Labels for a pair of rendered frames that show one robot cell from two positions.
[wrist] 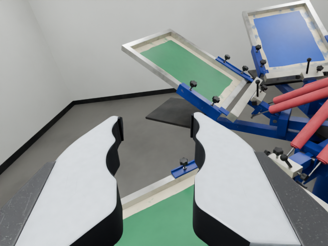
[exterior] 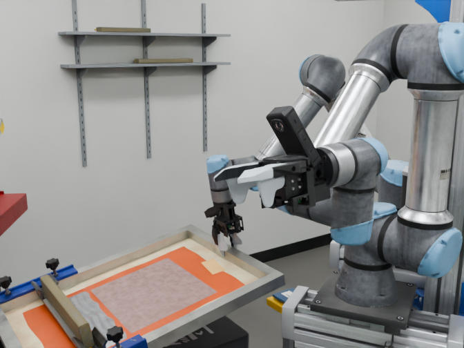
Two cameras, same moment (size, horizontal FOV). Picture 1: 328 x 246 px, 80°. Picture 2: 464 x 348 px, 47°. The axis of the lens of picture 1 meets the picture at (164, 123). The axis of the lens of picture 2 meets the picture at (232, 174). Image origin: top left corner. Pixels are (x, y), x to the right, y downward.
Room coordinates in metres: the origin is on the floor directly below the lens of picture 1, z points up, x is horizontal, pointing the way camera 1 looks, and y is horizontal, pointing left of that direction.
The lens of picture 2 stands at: (0.64, 0.53, 1.85)
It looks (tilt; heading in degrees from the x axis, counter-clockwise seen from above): 13 degrees down; 225
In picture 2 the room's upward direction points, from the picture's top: straight up
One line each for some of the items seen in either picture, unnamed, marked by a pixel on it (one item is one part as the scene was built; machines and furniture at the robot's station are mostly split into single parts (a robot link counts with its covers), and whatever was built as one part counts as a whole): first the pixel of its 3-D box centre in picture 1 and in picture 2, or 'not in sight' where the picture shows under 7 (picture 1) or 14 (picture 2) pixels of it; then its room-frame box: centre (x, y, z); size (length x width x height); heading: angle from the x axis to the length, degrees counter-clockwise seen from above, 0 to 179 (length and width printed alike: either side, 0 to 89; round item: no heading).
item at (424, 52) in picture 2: not in sight; (429, 153); (-0.45, 0.04, 1.63); 0.15 x 0.12 x 0.55; 86
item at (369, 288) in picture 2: not in sight; (366, 274); (-0.46, -0.09, 1.31); 0.15 x 0.15 x 0.10
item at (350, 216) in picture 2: not in sight; (344, 210); (-0.19, 0.01, 1.56); 0.11 x 0.08 x 0.11; 86
